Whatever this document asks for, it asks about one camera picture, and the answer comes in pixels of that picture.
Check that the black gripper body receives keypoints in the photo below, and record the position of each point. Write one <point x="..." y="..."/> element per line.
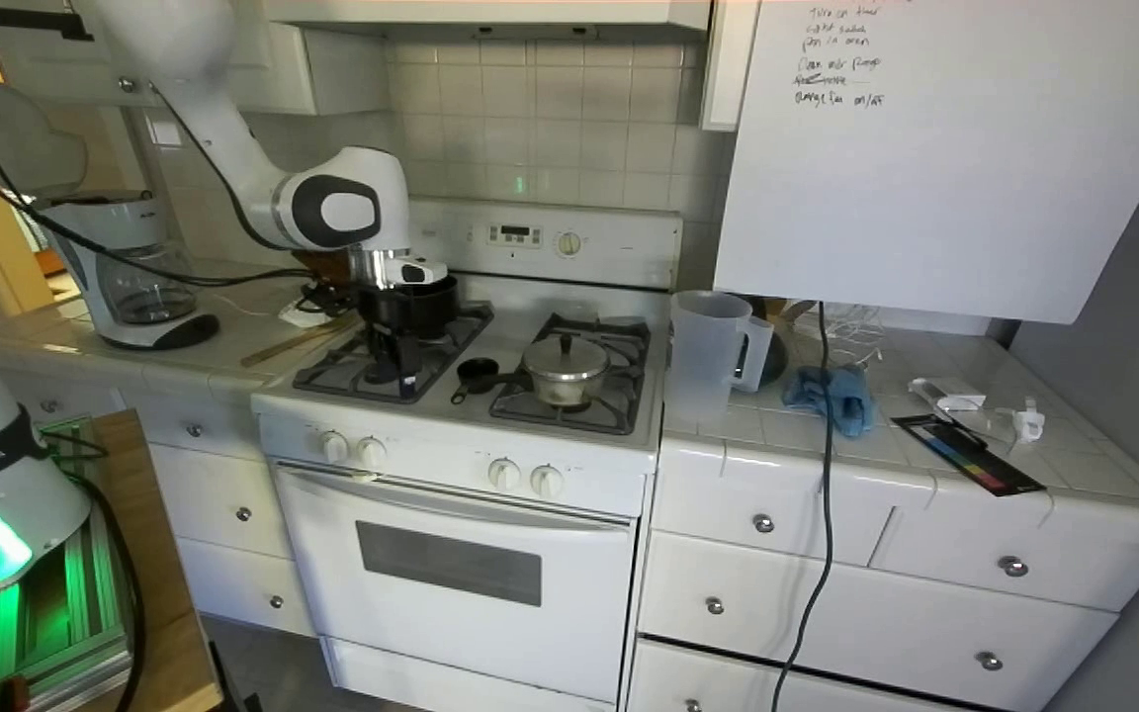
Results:
<point x="393" y="272"/>

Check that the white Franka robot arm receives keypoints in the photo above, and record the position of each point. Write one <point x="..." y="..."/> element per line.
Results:
<point x="335" y="201"/>

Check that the white stove burner knob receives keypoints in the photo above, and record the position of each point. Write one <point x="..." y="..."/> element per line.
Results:
<point x="549" y="480"/>
<point x="371" y="452"/>
<point x="335" y="445"/>
<point x="503" y="470"/>

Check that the white gas stove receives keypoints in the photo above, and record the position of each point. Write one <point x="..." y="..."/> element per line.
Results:
<point x="466" y="435"/>

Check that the stove clock display panel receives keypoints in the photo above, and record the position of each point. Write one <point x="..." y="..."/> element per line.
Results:
<point x="515" y="236"/>

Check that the steel pot with lid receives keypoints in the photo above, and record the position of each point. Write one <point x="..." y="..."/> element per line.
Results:
<point x="566" y="373"/>

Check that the cream stove timer dial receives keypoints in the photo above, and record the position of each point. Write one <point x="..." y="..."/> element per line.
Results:
<point x="570" y="241"/>

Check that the wooden knife block with knives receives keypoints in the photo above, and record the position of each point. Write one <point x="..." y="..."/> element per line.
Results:
<point x="335" y="279"/>

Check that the white spoon rest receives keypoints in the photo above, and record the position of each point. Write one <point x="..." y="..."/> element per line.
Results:
<point x="304" y="312"/>

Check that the wooden spoon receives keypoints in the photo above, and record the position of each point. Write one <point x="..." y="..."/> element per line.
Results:
<point x="288" y="346"/>

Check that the white cabinet drawer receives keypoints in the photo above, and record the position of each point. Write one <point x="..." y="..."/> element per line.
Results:
<point x="1085" y="547"/>
<point x="715" y="684"/>
<point x="888" y="632"/>
<point x="230" y="580"/>
<point x="229" y="423"/>
<point x="728" y="497"/>
<point x="209" y="497"/>

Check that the round metal drawer knob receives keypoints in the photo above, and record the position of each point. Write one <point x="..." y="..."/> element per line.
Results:
<point x="988" y="656"/>
<point x="243" y="510"/>
<point x="275" y="603"/>
<point x="190" y="428"/>
<point x="1014" y="565"/>
<point x="765" y="522"/>
<point x="715" y="606"/>

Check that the white drip coffee maker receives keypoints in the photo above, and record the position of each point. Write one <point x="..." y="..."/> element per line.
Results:
<point x="135" y="308"/>

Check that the white oven door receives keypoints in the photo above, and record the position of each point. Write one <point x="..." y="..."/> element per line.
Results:
<point x="453" y="596"/>

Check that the translucent white plastic pitcher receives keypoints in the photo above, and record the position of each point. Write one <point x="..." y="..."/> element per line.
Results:
<point x="710" y="348"/>

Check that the wooden side table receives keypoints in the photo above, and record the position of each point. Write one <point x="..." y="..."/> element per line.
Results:
<point x="160" y="596"/>

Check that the small white toaster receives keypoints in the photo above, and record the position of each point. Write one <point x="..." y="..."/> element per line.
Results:
<point x="757" y="352"/>

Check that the green lit robot stand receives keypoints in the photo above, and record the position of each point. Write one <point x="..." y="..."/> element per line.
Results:
<point x="18" y="619"/>

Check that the blue cloth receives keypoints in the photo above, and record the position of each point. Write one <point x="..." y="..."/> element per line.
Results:
<point x="838" y="396"/>

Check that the white whiteboard with writing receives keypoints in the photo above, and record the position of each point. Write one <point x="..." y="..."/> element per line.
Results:
<point x="951" y="184"/>

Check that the black printed card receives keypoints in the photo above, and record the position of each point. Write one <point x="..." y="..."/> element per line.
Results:
<point x="969" y="457"/>

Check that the clear plastic bottle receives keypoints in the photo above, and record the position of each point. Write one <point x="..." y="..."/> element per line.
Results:
<point x="977" y="412"/>

